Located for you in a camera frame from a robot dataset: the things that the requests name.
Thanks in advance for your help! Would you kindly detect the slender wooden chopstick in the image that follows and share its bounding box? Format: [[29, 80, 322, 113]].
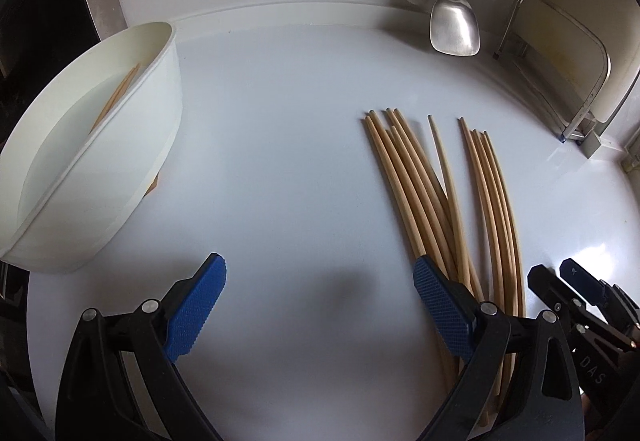
[[89, 64, 142, 134]]

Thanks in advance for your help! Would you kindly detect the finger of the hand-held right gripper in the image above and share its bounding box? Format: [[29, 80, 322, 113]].
[[527, 263, 585, 323], [559, 258, 640, 323]]

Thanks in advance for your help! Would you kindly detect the white plastic block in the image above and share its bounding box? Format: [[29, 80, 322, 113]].
[[580, 134, 621, 157]]

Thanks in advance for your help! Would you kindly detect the pile of wooden chopsticks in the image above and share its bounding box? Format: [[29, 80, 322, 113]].
[[361, 108, 526, 427]]

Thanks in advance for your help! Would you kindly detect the metal wire rack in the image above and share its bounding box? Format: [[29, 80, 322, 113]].
[[492, 0, 612, 142]]

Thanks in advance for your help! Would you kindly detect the white plastic basin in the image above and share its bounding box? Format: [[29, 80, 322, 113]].
[[0, 21, 182, 274]]

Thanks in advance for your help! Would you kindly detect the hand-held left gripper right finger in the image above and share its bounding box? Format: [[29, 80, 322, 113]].
[[412, 255, 586, 441]]

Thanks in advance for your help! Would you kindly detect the cream cutting board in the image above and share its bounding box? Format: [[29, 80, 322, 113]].
[[525, 0, 640, 124]]

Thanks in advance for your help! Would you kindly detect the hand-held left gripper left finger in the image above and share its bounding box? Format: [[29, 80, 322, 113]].
[[55, 252, 228, 441]]

